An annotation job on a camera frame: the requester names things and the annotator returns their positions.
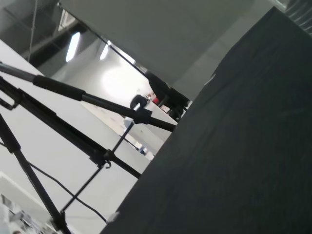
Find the black table cloth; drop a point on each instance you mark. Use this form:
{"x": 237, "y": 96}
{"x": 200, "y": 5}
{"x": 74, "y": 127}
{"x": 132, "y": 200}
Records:
{"x": 231, "y": 146}

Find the black tripod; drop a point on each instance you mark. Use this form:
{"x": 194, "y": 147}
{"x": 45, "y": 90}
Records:
{"x": 61, "y": 89}

